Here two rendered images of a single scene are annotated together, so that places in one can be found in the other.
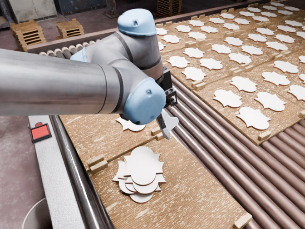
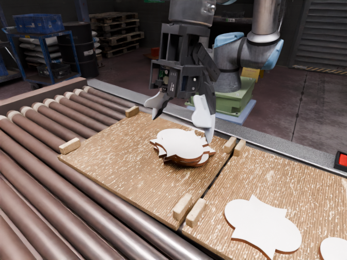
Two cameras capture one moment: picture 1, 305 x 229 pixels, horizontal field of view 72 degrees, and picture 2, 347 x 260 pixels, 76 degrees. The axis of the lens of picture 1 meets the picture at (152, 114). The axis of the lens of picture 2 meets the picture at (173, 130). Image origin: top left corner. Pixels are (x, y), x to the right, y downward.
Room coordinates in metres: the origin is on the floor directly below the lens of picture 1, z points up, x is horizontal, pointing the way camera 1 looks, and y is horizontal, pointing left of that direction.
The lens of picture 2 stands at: (0.84, -0.18, 1.34)
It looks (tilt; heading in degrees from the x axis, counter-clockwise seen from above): 32 degrees down; 157
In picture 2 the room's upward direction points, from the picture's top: straight up
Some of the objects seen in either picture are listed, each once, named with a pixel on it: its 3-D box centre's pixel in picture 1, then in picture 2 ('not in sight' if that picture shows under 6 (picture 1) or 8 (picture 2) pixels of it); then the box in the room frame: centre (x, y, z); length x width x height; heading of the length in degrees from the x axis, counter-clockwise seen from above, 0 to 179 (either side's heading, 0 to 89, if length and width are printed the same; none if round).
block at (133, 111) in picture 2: not in sight; (132, 111); (0.09, -0.03, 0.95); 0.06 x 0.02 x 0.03; 123
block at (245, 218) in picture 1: (242, 221); (70, 146); (0.23, -0.25, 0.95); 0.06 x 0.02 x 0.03; 123
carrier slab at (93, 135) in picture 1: (108, 119); (305, 217); (0.67, 0.20, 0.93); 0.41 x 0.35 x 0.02; 34
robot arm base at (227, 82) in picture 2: not in sight; (225, 76); (0.03, 0.42, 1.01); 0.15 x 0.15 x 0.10
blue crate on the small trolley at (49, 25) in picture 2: not in sight; (40, 23); (-3.01, -0.55, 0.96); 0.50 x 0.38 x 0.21; 52
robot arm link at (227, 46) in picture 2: not in sight; (229, 49); (0.03, 0.42, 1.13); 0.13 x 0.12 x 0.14; 35
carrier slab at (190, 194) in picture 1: (163, 194); (151, 151); (0.32, -0.04, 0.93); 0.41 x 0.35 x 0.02; 33
